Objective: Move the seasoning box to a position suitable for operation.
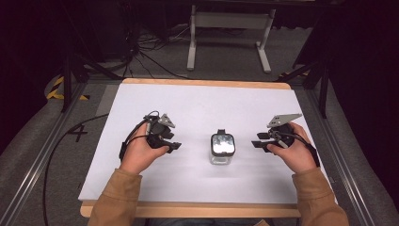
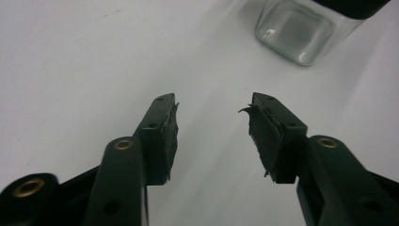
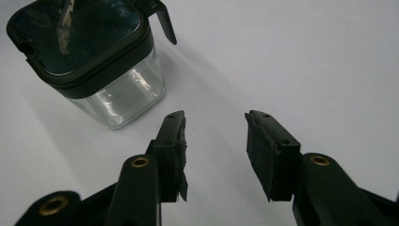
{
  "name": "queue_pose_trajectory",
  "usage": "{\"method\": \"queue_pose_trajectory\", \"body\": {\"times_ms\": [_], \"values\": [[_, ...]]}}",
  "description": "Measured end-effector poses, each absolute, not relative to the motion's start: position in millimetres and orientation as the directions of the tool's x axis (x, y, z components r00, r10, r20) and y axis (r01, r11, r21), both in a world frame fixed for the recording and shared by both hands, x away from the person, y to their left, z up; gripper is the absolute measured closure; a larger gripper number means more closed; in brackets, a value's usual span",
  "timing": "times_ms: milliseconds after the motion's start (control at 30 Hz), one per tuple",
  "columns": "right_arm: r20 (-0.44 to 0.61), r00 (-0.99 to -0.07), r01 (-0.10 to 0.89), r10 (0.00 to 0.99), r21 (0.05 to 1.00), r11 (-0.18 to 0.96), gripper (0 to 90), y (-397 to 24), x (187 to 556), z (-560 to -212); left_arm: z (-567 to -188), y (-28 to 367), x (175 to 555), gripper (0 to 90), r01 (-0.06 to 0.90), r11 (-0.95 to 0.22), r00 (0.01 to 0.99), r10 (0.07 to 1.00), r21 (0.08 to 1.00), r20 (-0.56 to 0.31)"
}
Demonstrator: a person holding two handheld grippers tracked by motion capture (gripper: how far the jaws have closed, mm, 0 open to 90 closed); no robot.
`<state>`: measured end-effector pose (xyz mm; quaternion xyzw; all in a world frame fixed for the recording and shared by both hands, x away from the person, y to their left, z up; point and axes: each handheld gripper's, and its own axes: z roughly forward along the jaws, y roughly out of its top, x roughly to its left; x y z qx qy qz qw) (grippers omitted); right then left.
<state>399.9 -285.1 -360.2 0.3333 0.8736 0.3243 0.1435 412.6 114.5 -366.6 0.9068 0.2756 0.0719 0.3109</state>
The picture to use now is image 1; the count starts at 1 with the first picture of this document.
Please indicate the white table mat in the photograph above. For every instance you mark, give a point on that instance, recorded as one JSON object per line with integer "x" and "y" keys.
{"x": 204, "y": 106}

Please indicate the aluminium floor rail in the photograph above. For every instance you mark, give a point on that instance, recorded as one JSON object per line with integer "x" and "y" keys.
{"x": 342, "y": 157}
{"x": 34, "y": 169}

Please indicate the clear jar with black lid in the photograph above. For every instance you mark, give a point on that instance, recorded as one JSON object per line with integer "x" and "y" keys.
{"x": 222, "y": 145}

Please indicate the person's right hand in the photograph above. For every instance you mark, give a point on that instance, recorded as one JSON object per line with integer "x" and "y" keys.
{"x": 298, "y": 153}

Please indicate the yellow black hazard tape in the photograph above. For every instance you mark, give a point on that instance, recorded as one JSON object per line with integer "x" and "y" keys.
{"x": 58, "y": 83}

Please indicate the person's left hand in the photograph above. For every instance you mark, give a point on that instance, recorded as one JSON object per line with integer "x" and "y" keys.
{"x": 138, "y": 153}

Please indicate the black metal stand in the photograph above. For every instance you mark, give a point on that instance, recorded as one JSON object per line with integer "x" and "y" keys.
{"x": 66, "y": 84}
{"x": 323, "y": 91}

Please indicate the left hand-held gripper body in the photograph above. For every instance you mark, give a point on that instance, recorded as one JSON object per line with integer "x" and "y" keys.
{"x": 156, "y": 124}

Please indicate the white metal table frame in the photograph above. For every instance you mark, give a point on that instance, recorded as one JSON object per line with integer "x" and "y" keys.
{"x": 230, "y": 20}

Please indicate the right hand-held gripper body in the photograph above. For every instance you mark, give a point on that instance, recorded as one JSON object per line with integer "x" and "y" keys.
{"x": 284, "y": 133}

